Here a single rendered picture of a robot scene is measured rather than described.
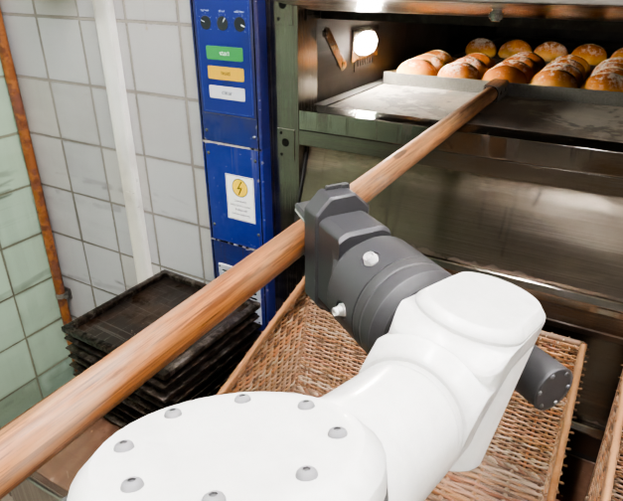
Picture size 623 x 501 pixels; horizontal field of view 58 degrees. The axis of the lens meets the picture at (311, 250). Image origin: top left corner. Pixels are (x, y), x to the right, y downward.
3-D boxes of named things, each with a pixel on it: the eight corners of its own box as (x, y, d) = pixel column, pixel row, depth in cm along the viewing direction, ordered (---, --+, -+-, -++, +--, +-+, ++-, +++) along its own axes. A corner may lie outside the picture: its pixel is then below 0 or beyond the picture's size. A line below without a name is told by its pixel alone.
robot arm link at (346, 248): (279, 192, 49) (346, 249, 39) (375, 176, 52) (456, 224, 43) (283, 313, 54) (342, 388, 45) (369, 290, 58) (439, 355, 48)
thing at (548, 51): (530, 61, 167) (534, 42, 165) (534, 58, 173) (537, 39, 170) (565, 64, 163) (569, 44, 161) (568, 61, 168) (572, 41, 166)
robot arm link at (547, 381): (331, 375, 44) (414, 482, 35) (371, 250, 40) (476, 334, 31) (438, 369, 49) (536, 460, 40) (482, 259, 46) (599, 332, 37)
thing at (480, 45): (461, 56, 177) (463, 38, 174) (468, 54, 182) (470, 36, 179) (493, 59, 172) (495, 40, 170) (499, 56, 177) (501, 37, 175)
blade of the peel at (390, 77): (640, 108, 110) (644, 93, 109) (383, 83, 135) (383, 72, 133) (645, 79, 138) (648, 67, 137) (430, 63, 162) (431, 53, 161)
